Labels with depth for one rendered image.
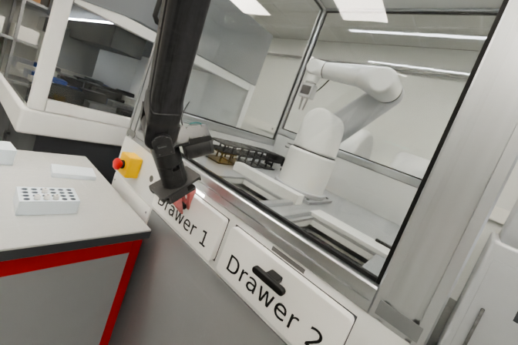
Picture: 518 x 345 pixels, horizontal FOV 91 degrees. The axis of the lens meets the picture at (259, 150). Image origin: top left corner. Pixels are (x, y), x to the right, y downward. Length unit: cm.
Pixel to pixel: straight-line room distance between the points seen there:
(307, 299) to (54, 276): 59
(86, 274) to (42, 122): 72
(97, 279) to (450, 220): 82
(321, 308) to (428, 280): 17
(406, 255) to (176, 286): 58
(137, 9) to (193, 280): 115
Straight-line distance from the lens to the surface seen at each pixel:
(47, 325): 93
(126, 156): 96
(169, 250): 81
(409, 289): 48
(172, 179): 58
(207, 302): 72
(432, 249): 46
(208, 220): 65
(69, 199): 86
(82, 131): 140
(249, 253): 57
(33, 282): 82
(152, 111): 46
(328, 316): 52
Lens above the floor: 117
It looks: 6 degrees down
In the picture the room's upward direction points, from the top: 20 degrees clockwise
